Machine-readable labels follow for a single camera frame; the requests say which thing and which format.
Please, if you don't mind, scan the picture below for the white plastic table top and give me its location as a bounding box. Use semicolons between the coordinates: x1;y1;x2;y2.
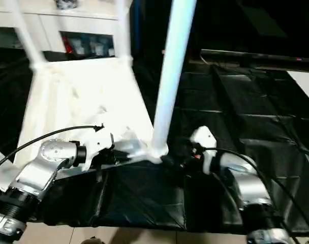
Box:
0;57;170;191

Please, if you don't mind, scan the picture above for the black glossy mat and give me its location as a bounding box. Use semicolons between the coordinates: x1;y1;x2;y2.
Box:
0;48;309;234

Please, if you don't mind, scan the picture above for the long black bar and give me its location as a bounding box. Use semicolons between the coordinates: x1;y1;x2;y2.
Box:
200;49;309;71

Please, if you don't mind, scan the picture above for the white flat panel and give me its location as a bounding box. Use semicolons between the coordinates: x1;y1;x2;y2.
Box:
286;71;309;105

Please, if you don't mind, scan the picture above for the white glass-door cabinet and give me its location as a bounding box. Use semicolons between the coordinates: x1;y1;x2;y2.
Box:
0;0;131;61

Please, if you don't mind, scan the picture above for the large dark screen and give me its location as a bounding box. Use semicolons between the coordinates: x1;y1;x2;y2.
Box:
130;0;309;63

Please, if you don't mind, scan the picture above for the dark bag of parts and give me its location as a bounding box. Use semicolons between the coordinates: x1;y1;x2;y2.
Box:
55;0;79;10

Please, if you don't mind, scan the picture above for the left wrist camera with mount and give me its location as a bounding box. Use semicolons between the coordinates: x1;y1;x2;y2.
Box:
83;129;115;171

